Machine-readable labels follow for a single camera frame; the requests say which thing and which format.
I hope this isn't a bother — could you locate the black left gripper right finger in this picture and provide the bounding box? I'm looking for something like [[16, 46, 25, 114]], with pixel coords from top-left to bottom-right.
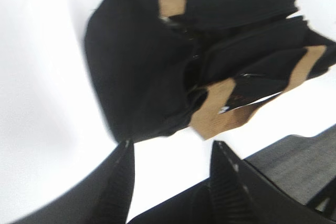
[[210, 141, 335, 223]]

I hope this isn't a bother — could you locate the black fabric bag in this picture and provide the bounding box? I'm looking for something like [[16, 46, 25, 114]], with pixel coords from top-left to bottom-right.
[[85, 0, 335, 142]]

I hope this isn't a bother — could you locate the tan webbing bag strap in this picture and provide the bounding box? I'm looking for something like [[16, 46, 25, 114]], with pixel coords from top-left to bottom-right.
[[153, 0, 328, 141]]

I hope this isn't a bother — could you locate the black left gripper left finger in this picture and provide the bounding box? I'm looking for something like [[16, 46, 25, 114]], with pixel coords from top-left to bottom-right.
[[17, 141, 134, 223]]

